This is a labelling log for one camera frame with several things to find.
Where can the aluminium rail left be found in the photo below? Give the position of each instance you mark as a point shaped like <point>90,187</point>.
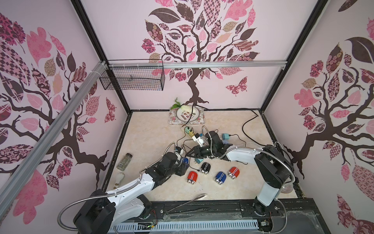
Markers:
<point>19,178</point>

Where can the black wire basket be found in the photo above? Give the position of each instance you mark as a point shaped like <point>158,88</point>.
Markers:
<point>134,74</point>

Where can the pale green vegetable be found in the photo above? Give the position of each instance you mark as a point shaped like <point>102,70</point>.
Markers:
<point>186,108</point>

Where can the metal tongs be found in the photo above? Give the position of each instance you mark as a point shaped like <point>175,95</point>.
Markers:
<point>188,202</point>

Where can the aluminium rail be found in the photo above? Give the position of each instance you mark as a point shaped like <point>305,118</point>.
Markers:
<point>215,64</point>
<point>19,178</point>

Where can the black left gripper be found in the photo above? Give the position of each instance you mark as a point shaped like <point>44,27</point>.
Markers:
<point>183,169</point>

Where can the black electric shaver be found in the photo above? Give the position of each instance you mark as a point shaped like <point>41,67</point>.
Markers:
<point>205,168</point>

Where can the green leaf sprig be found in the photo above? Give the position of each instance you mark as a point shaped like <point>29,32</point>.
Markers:
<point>176,104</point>

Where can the white slotted cable duct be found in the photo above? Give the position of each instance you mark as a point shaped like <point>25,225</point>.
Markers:
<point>187,226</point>

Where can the red electric shaver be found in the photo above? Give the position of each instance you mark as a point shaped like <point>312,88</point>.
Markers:
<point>192,177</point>
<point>233,173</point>

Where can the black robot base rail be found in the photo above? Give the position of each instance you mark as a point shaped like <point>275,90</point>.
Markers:
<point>299,213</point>

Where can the glass spice jar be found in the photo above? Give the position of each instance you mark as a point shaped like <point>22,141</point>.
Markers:
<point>123,164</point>

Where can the teal USB charger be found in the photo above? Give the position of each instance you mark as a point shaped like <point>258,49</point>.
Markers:
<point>225,136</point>
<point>198,161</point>

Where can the beige power strip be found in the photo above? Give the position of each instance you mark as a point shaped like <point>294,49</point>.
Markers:
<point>192,134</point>

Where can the white plate with red print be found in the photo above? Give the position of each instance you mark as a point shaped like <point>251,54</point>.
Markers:
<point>187,116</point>

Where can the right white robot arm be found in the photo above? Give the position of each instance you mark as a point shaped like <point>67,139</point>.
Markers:
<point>275,169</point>

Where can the aluminium rail back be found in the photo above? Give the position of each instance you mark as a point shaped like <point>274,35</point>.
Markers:
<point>215,64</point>

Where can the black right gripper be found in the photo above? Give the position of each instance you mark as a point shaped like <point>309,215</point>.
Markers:
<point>200,151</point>

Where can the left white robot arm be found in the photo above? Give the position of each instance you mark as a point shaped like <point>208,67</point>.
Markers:
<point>103,210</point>

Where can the floral rectangular tray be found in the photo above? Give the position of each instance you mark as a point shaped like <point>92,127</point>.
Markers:
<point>173,120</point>

